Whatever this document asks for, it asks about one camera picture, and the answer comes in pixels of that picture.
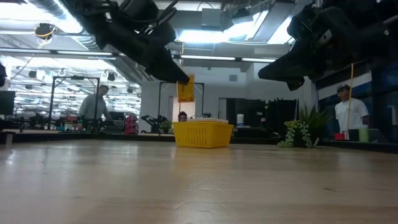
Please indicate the person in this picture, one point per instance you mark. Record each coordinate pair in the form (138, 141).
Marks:
(349, 115)
(182, 116)
(93, 107)

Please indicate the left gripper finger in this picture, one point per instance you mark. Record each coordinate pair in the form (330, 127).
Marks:
(164, 67)

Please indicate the black aluminium table frame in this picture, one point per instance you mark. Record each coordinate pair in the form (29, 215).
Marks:
(77, 137)

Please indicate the green cup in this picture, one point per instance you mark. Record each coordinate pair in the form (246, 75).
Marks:
(363, 134)

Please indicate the red storage bins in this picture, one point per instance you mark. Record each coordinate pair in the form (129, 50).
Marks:
(131, 124)

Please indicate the black background rig frame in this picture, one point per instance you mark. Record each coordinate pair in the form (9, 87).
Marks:
(199, 83)
(77, 77)

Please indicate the potted succulent with trailing strand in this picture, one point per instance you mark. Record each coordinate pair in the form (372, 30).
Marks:
(292, 130)

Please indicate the small green background plant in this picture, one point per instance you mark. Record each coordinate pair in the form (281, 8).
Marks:
(166, 125)

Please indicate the red container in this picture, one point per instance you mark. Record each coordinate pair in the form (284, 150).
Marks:
(339, 136)

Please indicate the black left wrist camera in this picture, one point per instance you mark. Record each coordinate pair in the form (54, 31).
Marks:
(163, 32)

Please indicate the yellow plastic basket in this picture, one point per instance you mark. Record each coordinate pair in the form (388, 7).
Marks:
(202, 135)

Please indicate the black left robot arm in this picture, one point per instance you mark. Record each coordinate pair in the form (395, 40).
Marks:
(87, 12)

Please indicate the black right gripper knob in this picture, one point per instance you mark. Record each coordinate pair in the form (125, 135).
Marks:
(295, 84)

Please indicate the long ceiling light bar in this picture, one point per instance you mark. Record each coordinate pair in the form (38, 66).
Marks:
(217, 58)

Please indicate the white canister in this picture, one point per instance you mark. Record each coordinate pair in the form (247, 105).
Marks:
(240, 120)

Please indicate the black monitor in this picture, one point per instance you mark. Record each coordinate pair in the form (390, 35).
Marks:
(7, 102)

